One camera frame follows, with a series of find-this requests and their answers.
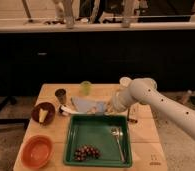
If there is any orange plastic bowl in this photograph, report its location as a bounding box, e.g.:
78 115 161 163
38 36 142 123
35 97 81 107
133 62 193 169
21 135 53 169

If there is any green plastic tray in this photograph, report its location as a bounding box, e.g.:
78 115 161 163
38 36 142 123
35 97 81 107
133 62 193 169
63 115 132 168

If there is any bunch of red grapes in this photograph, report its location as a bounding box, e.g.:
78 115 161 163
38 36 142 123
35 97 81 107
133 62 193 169
74 145 100 162

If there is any green plastic cup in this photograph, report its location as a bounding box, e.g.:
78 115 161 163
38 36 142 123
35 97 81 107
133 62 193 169
80 81 92 95

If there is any light blue cloth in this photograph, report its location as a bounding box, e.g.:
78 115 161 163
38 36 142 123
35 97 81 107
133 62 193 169
71 97 96 113

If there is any dark brown plate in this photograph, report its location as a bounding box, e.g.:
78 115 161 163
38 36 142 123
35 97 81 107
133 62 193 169
31 102 55 125

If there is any blue sponge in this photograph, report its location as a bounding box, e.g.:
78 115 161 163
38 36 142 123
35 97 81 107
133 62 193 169
96 102 107 113

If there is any yellow cheese wedge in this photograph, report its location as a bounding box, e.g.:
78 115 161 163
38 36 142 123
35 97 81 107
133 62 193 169
39 109 48 123

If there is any small metal cup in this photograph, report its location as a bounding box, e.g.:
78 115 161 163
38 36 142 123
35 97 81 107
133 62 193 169
55 89 66 105

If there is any wooden table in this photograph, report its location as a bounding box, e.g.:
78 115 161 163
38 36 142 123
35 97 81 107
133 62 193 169
13 84 168 171

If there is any white spoon with black end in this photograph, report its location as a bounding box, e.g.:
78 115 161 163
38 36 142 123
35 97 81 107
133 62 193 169
59 105 77 115

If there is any metal fork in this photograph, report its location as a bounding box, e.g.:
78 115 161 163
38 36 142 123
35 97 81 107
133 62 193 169
111 128 125 162

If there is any white cup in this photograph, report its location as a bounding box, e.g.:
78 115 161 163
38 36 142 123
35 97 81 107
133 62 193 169
119 77 131 88

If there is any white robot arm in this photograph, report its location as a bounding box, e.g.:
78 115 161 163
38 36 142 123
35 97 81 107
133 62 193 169
109 78 195 140

